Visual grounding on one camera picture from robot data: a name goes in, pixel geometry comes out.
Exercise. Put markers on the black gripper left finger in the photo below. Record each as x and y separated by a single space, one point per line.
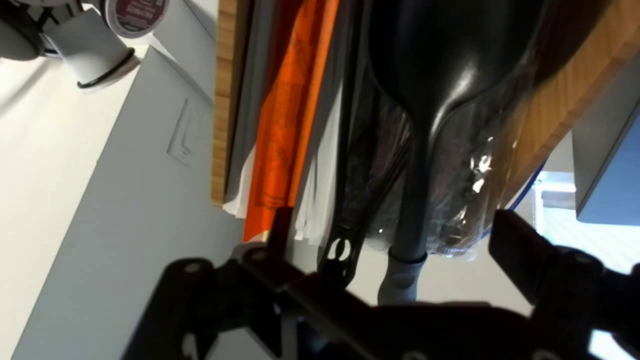
201 300

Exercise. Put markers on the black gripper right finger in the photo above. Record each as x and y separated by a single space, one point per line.
573 292

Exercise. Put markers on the black serving spoon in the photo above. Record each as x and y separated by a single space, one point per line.
433 67

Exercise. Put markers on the wooden condiment organizer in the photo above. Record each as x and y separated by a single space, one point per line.
227 100

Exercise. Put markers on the black utensils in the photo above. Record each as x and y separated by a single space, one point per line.
351 147

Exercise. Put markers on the maroon lid coffee pod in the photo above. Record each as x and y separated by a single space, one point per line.
137 13

